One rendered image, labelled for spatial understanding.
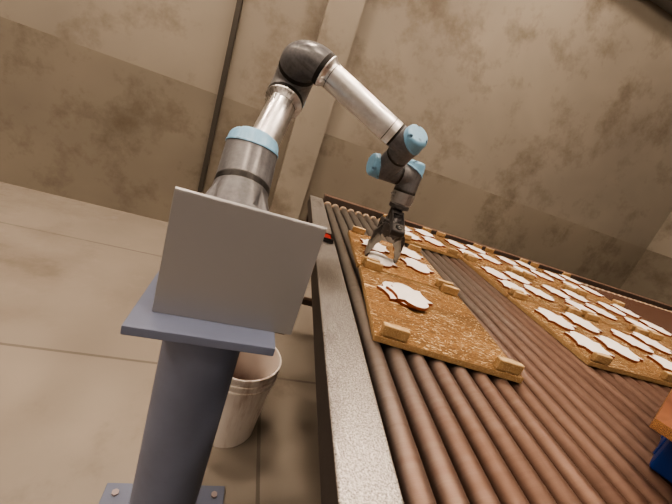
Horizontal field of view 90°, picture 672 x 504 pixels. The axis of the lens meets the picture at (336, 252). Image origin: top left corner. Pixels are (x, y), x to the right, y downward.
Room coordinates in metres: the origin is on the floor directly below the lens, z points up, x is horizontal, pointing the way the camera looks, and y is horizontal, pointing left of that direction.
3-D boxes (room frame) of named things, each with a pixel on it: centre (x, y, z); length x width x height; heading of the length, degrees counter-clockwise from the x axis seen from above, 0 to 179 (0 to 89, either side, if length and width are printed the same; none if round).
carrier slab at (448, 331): (0.84, -0.28, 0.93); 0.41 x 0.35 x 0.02; 7
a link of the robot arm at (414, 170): (1.18, -0.15, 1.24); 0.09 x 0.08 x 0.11; 112
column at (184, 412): (0.64, 0.22, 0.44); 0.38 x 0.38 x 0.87; 18
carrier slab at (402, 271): (1.26, -0.22, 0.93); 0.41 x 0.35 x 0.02; 8
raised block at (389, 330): (0.64, -0.17, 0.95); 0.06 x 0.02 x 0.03; 97
